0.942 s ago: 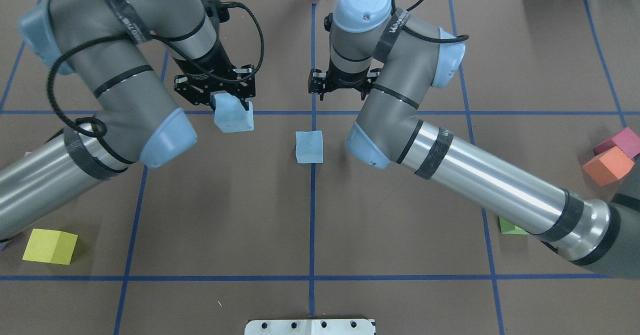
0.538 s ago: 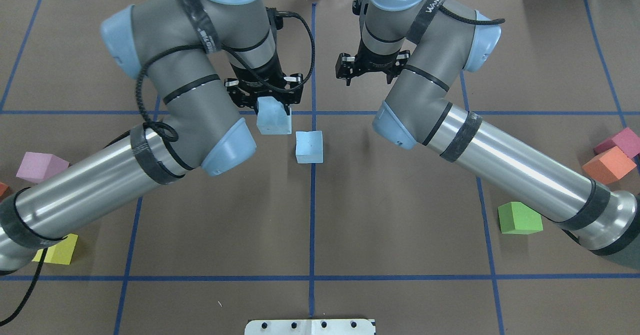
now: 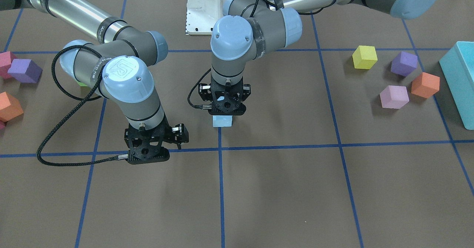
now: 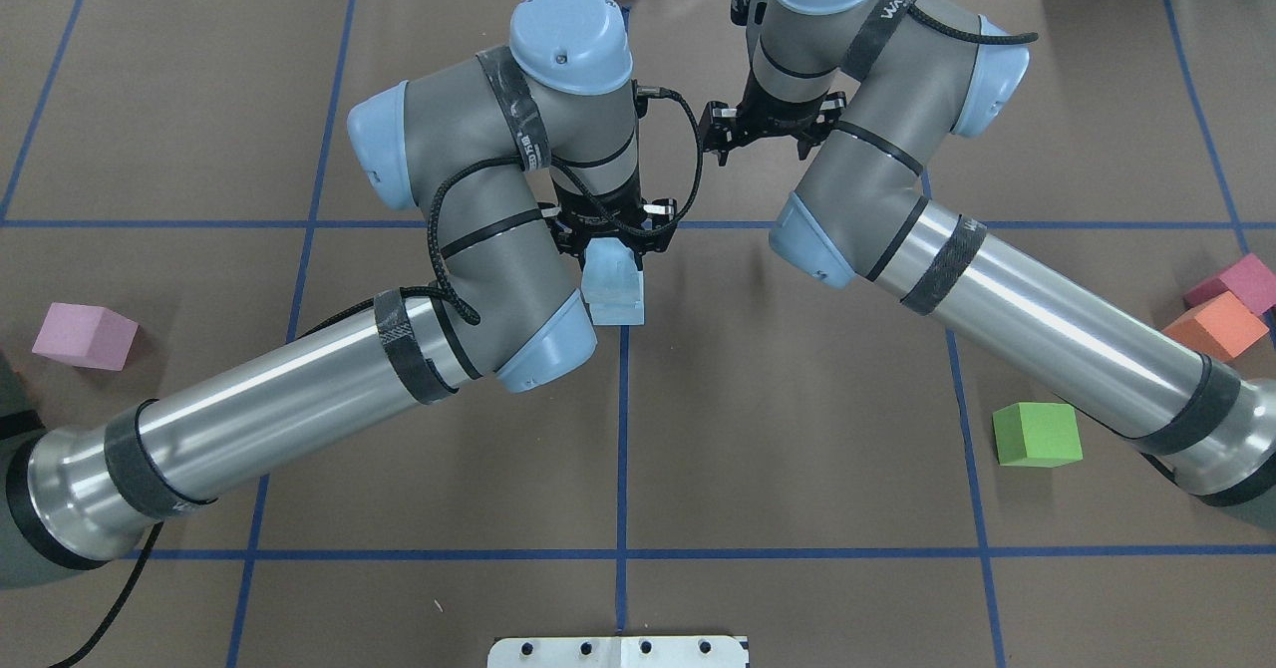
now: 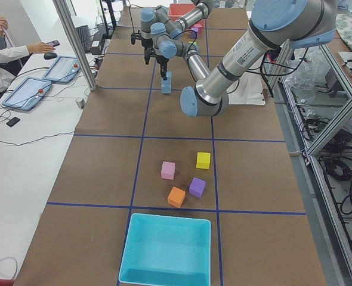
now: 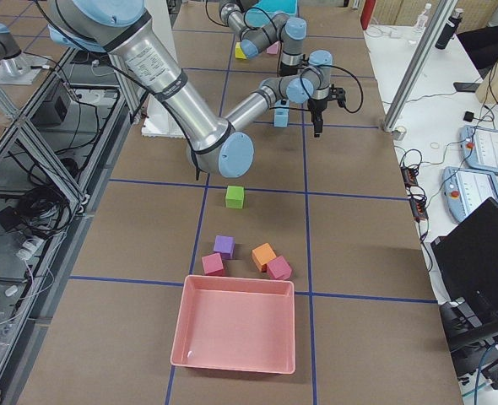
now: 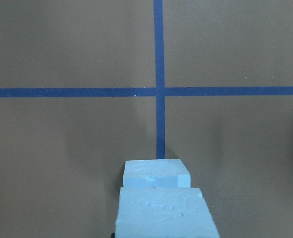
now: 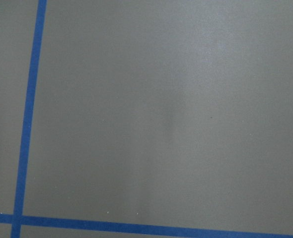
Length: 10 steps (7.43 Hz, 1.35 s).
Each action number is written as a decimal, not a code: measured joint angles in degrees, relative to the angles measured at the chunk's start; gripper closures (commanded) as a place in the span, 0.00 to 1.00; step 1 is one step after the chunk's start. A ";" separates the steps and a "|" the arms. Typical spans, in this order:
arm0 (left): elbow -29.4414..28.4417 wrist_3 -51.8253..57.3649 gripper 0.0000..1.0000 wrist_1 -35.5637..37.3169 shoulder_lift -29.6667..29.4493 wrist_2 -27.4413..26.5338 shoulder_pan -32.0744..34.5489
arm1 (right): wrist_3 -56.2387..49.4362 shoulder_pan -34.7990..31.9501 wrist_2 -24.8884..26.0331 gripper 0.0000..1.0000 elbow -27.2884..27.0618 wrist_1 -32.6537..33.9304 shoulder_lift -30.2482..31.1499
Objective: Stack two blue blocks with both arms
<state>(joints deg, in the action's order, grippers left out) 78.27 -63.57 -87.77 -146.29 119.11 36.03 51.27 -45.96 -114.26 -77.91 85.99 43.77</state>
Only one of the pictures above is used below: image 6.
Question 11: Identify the black water bottle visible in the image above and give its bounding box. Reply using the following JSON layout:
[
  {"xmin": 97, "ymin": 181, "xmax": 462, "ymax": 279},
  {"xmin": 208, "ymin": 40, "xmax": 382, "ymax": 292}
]
[{"xmin": 435, "ymin": 8, "xmax": 463, "ymax": 50}]

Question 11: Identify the teal plastic bin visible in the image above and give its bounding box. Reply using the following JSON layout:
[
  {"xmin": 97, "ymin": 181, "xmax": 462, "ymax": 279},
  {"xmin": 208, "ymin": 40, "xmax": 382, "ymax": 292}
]
[{"xmin": 255, "ymin": 0, "xmax": 298, "ymax": 16}]

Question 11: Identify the magenta foam block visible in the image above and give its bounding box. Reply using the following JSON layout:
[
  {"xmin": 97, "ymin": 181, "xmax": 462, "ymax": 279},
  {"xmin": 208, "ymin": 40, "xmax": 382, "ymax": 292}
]
[
  {"xmin": 201, "ymin": 253, "xmax": 225, "ymax": 277},
  {"xmin": 266, "ymin": 256, "xmax": 293, "ymax": 280}
]

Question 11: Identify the teach pendant lower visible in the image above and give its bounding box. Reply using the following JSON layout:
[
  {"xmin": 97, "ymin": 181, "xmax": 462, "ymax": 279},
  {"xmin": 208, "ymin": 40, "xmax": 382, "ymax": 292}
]
[{"xmin": 442, "ymin": 166, "xmax": 498, "ymax": 223}]

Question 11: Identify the light pink foam block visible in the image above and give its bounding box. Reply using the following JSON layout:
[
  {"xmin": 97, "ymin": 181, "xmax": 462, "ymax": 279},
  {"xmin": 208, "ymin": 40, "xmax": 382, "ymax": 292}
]
[{"xmin": 266, "ymin": 41, "xmax": 280, "ymax": 55}]

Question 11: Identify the pink plastic tray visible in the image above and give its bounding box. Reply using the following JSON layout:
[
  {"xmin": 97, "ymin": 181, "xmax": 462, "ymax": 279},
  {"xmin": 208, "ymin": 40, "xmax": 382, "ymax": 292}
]
[{"xmin": 171, "ymin": 275, "xmax": 296, "ymax": 375}]

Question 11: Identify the yellow foam block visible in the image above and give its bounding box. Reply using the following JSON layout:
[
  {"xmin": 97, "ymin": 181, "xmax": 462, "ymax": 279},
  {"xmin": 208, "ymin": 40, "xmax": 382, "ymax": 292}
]
[{"xmin": 234, "ymin": 42, "xmax": 248, "ymax": 60}]

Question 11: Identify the orange foam block right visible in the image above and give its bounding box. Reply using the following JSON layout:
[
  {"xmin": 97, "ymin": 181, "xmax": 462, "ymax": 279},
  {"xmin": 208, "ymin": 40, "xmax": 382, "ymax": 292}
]
[{"xmin": 252, "ymin": 243, "xmax": 277, "ymax": 273}]

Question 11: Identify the purple foam block right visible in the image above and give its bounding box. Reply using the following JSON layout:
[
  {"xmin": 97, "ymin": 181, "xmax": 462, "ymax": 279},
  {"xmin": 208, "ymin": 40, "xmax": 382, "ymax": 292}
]
[{"xmin": 213, "ymin": 235, "xmax": 235, "ymax": 260}]

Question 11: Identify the white pedestal base plate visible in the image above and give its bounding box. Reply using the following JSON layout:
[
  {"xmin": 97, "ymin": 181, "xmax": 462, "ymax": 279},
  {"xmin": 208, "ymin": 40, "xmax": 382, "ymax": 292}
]
[{"xmin": 142, "ymin": 96, "xmax": 184, "ymax": 138}]

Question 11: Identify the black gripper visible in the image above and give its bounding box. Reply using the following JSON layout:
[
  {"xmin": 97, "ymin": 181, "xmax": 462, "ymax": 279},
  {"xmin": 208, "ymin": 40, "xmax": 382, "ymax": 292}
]
[
  {"xmin": 278, "ymin": 62, "xmax": 304, "ymax": 77},
  {"xmin": 308, "ymin": 98, "xmax": 328, "ymax": 138}
]

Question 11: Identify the magenta foam block lower right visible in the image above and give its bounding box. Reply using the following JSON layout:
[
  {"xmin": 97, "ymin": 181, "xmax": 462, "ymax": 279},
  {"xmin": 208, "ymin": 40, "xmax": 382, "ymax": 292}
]
[{"xmin": 201, "ymin": 253, "xmax": 225, "ymax": 277}]

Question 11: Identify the teach pendant upper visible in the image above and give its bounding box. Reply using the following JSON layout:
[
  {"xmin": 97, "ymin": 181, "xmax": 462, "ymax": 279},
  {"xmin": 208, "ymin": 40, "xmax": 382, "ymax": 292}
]
[{"xmin": 459, "ymin": 125, "xmax": 498, "ymax": 175}]

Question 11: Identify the aluminium frame post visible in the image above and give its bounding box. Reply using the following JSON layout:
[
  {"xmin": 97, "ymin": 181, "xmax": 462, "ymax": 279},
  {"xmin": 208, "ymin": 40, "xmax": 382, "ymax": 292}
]
[{"xmin": 382, "ymin": 0, "xmax": 457, "ymax": 132}]

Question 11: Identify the light blue foam block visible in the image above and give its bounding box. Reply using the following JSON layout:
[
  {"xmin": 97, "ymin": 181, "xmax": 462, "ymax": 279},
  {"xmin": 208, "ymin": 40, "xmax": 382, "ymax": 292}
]
[
  {"xmin": 273, "ymin": 108, "xmax": 289, "ymax": 128},
  {"xmin": 273, "ymin": 100, "xmax": 290, "ymax": 113}
]

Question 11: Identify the orange black usb hub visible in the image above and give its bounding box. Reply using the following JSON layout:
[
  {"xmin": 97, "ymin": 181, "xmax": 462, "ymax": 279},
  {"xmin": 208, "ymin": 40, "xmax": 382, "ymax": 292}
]
[{"xmin": 400, "ymin": 166, "xmax": 429, "ymax": 223}]

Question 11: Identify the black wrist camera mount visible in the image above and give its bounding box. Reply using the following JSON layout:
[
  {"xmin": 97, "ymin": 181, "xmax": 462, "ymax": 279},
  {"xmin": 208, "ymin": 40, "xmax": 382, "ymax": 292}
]
[{"xmin": 328, "ymin": 84, "xmax": 346, "ymax": 109}]

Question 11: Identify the second robot base grey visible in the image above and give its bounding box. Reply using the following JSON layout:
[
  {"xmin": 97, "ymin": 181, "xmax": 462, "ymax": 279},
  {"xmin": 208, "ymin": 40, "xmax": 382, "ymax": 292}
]
[{"xmin": 0, "ymin": 23, "xmax": 50, "ymax": 85}]

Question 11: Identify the clear spray bottle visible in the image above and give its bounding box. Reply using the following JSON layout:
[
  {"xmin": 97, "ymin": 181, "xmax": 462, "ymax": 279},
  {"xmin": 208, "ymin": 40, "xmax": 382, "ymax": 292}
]
[{"xmin": 414, "ymin": 3, "xmax": 432, "ymax": 32}]

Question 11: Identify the black laptop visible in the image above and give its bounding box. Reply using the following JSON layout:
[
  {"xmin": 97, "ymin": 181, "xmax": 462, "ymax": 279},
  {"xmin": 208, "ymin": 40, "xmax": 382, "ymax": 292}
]
[{"xmin": 431, "ymin": 197, "xmax": 498, "ymax": 311}]

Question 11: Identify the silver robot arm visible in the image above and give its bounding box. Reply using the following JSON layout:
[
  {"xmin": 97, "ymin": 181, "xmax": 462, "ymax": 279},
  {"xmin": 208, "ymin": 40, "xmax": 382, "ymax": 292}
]
[
  {"xmin": 218, "ymin": 1, "xmax": 307, "ymax": 77},
  {"xmin": 45, "ymin": 1, "xmax": 333, "ymax": 178}
]

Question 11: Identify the teach pendant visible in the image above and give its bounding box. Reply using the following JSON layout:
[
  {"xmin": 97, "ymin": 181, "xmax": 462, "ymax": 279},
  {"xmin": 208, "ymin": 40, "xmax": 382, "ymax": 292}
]
[
  {"xmin": 459, "ymin": 125, "xmax": 498, "ymax": 175},
  {"xmin": 442, "ymin": 166, "xmax": 498, "ymax": 223}
]

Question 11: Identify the magenta foam block upper right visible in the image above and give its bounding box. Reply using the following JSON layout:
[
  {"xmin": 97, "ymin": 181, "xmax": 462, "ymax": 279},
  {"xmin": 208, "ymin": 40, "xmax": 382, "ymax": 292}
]
[{"xmin": 266, "ymin": 256, "xmax": 293, "ymax": 280}]

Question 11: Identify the green foam block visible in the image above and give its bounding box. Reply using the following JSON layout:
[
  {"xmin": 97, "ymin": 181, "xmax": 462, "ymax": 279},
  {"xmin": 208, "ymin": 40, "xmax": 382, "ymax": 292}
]
[{"xmin": 225, "ymin": 186, "xmax": 245, "ymax": 209}]

